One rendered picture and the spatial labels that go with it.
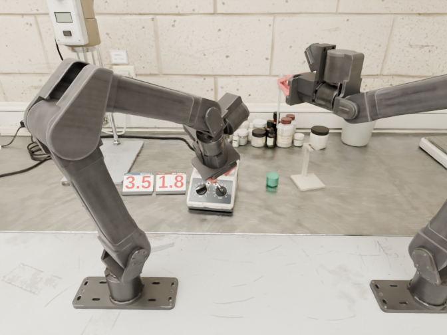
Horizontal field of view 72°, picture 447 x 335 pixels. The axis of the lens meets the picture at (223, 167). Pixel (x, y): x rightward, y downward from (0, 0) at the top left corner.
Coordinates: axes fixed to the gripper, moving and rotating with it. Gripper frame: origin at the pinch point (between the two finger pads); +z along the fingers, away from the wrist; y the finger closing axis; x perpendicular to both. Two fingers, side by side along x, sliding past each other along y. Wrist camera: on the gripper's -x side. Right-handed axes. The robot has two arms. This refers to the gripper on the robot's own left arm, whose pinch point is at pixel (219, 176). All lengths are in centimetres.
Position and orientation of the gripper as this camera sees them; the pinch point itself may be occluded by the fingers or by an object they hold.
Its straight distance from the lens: 79.8
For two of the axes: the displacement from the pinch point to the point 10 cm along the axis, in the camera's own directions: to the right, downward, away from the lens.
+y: -8.3, 5.2, -2.1
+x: 5.5, 7.0, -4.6
